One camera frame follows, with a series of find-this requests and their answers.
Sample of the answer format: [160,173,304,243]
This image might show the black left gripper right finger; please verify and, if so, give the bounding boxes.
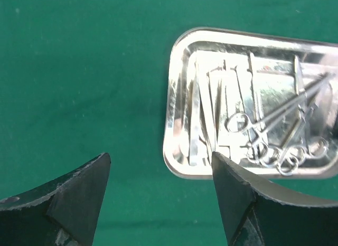
[211,152,337,245]

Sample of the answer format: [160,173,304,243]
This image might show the green surgical cloth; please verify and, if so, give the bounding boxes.
[1,0,337,245]

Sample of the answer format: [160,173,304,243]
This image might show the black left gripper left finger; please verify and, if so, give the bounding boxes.
[1,153,111,245]

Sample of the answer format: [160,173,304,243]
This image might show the steel forceps with ring handles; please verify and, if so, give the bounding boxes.
[226,73,335,133]

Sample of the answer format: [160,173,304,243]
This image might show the stainless steel instrument tray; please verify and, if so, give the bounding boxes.
[163,28,337,179]

